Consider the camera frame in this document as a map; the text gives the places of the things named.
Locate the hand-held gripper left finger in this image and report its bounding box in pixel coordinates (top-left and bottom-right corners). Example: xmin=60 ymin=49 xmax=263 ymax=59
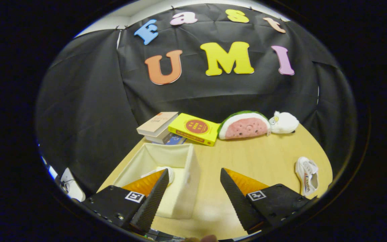
xmin=81 ymin=169 xmax=170 ymax=235

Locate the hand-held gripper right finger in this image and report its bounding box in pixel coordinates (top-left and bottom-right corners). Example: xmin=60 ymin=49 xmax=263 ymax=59
xmin=220 ymin=168 xmax=316 ymax=235

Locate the white fabric storage box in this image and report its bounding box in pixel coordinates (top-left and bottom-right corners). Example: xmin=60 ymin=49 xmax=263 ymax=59
xmin=113 ymin=143 xmax=201 ymax=219

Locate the white canvas shoe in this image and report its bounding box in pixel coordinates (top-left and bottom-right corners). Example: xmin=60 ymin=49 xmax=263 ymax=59
xmin=141 ymin=166 xmax=175 ymax=184
xmin=295 ymin=157 xmax=319 ymax=196

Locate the white book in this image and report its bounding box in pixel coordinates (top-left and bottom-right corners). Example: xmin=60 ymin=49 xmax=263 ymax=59
xmin=144 ymin=129 xmax=172 ymax=144

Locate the blue book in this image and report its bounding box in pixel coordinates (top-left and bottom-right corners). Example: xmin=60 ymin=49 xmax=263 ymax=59
xmin=153 ymin=134 xmax=186 ymax=146

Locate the watermelon slice plush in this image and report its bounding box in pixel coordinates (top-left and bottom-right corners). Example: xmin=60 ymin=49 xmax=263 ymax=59
xmin=218 ymin=111 xmax=271 ymax=140

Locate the beige book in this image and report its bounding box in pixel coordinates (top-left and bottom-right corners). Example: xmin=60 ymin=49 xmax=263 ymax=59
xmin=136 ymin=112 xmax=179 ymax=137

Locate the yellow book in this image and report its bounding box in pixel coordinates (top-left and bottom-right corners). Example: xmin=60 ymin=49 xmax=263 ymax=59
xmin=168 ymin=113 xmax=221 ymax=147

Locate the white plush toy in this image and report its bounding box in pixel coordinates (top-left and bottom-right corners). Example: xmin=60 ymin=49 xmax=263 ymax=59
xmin=269 ymin=111 xmax=300 ymax=134

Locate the white object with cable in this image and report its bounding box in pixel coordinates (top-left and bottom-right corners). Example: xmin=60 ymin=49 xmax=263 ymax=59
xmin=60 ymin=167 xmax=86 ymax=202

